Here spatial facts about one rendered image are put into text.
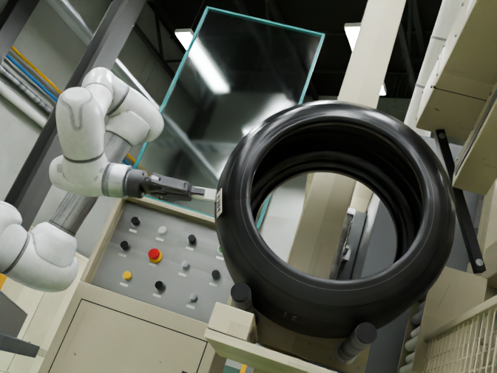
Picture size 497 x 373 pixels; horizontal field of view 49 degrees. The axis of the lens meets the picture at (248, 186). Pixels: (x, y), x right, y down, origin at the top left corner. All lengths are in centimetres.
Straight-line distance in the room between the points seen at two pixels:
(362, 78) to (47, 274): 123
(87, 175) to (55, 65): 989
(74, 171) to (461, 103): 108
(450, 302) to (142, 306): 102
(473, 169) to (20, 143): 970
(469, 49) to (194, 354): 125
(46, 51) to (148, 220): 920
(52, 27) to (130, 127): 941
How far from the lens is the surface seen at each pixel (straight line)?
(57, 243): 189
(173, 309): 200
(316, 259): 161
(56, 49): 1132
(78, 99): 136
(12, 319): 188
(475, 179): 166
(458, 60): 152
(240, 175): 128
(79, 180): 144
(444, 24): 240
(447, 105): 169
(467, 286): 160
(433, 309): 156
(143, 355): 194
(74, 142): 138
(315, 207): 166
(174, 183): 138
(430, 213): 129
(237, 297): 120
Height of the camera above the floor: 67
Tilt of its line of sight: 22 degrees up
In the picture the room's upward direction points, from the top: 20 degrees clockwise
